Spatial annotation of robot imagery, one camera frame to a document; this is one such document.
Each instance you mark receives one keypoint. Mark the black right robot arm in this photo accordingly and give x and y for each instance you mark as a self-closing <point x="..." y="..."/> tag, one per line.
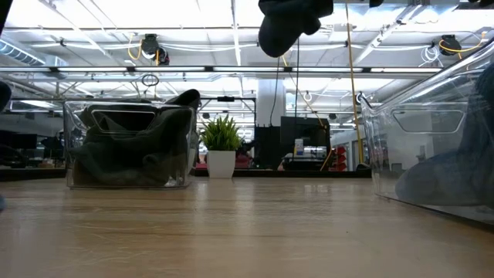
<point x="376" y="3"/>

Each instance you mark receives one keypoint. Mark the blue denim cap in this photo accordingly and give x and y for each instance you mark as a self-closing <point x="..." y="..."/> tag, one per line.
<point x="455" y="173"/>
<point x="4" y="96"/>
<point x="285" y="27"/>

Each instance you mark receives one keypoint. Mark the black aluminium table frame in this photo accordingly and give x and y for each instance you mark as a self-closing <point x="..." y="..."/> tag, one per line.
<point x="270" y="173"/>

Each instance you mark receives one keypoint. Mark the black background rig frame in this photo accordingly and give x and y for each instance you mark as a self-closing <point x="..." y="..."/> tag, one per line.
<point x="227" y="99"/>

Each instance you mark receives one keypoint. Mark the dark computer monitor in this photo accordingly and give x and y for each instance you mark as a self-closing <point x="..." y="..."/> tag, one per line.
<point x="305" y="129"/>

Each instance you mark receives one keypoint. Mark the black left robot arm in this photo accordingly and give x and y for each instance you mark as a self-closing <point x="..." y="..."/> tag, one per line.
<point x="4" y="11"/>

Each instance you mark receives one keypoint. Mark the black cabinet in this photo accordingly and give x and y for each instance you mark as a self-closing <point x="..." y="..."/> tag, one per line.
<point x="267" y="146"/>

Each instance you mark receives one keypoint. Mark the artificial plant in white pot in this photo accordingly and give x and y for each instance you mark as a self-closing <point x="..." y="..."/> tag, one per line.
<point x="221" y="162"/>

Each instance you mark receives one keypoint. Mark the clear plastic bin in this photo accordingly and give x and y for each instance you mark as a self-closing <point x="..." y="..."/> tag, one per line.
<point x="386" y="154"/>
<point x="69" y="181"/>

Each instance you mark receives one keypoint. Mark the long ceiling light strip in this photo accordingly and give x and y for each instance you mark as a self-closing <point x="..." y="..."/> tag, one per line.
<point x="173" y="69"/>

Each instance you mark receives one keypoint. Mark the red storage bins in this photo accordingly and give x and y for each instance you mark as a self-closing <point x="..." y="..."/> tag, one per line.
<point x="341" y="158"/>

